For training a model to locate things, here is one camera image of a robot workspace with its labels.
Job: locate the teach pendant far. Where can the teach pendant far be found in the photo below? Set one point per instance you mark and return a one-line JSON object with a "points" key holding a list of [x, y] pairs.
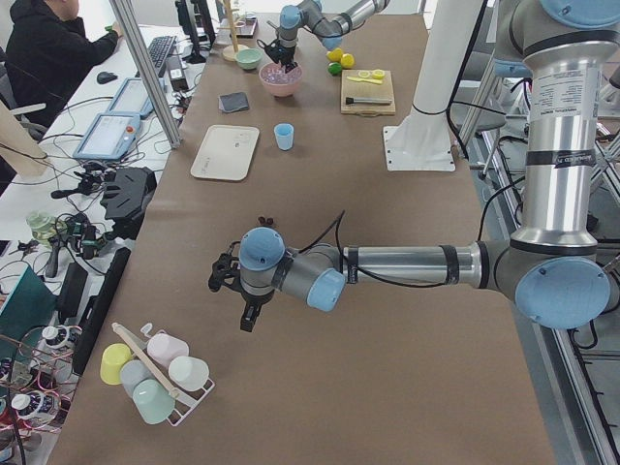
{"points": [[131, 97]]}

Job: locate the teach pendant near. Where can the teach pendant near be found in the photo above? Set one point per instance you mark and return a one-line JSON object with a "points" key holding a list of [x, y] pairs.
{"points": [[109, 136]]}

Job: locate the white cup on rack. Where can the white cup on rack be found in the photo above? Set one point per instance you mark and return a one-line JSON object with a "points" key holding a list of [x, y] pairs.
{"points": [[190, 373]]}

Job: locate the yellow plastic knife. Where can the yellow plastic knife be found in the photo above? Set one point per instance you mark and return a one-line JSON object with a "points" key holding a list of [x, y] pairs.
{"points": [[365, 80]]}

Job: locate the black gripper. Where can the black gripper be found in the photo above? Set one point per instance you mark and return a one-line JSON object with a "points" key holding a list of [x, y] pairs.
{"points": [[285, 52], [253, 299]]}

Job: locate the aluminium frame post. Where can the aluminium frame post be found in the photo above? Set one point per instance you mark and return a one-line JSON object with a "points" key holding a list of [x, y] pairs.
{"points": [[124, 14]]}

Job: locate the mint cup on rack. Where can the mint cup on rack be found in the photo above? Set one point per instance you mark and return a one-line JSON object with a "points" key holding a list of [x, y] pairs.
{"points": [[153, 401]]}

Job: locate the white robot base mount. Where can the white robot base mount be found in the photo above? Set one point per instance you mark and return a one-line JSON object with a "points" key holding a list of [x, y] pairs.
{"points": [[421, 142]]}

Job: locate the person in black hoodie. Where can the person in black hoodie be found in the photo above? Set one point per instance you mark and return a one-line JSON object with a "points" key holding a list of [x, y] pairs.
{"points": [[49, 55]]}

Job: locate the black computer mouse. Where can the black computer mouse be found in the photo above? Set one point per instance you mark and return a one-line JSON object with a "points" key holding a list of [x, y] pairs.
{"points": [[106, 77]]}

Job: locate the yellow lemon near board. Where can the yellow lemon near board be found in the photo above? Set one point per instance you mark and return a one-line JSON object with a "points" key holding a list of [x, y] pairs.
{"points": [[347, 61]]}

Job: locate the yellow cup on rack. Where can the yellow cup on rack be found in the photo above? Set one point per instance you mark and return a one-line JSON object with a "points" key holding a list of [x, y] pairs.
{"points": [[114, 357]]}

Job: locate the wooden cutting board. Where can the wooden cutting board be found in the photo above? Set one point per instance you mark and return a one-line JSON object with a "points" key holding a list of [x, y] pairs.
{"points": [[361, 89]]}

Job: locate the mint green bowl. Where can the mint green bowl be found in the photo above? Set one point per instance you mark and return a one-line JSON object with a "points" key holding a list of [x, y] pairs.
{"points": [[248, 59]]}

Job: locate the pink bowl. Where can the pink bowl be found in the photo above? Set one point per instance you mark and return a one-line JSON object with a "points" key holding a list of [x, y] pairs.
{"points": [[281, 90]]}

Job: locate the steel muddler black tip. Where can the steel muddler black tip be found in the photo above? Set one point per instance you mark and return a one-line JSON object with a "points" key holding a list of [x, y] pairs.
{"points": [[367, 101]]}

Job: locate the black gripper part on desk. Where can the black gripper part on desk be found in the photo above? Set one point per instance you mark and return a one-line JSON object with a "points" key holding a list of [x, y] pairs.
{"points": [[127, 193]]}

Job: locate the yellow lemon outer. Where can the yellow lemon outer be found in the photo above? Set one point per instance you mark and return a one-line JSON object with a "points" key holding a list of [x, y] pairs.
{"points": [[334, 55]]}

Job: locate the teach pendant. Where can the teach pendant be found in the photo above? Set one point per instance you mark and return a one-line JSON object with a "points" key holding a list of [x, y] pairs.
{"points": [[131, 97], [109, 136]]}

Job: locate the grey cup on rack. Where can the grey cup on rack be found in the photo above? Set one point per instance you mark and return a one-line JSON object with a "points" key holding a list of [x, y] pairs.
{"points": [[132, 374]]}

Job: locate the grey folded cloth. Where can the grey folded cloth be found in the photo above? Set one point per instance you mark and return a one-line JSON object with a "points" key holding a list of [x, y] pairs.
{"points": [[233, 102]]}

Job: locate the pile of ice cubes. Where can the pile of ice cubes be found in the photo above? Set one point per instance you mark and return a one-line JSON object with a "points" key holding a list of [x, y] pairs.
{"points": [[271, 74]]}

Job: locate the cream rabbit tray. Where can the cream rabbit tray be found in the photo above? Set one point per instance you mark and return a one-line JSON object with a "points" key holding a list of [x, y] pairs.
{"points": [[225, 153]]}

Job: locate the black keyboard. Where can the black keyboard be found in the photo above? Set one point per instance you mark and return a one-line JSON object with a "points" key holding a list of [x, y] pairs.
{"points": [[159, 50]]}

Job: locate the white cup rack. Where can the white cup rack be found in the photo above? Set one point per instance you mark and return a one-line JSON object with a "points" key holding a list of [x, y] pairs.
{"points": [[186, 402]]}

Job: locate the wooden mug tree stand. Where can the wooden mug tree stand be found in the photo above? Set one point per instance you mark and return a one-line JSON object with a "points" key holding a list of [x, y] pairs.
{"points": [[231, 51]]}

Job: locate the pink cup on rack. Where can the pink cup on rack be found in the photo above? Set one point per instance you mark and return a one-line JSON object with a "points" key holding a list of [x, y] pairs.
{"points": [[164, 348]]}

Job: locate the green lime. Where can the green lime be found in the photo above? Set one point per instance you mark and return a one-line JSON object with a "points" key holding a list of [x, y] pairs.
{"points": [[334, 69]]}

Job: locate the light blue cup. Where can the light blue cup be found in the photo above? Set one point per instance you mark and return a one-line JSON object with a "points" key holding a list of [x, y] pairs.
{"points": [[284, 134]]}

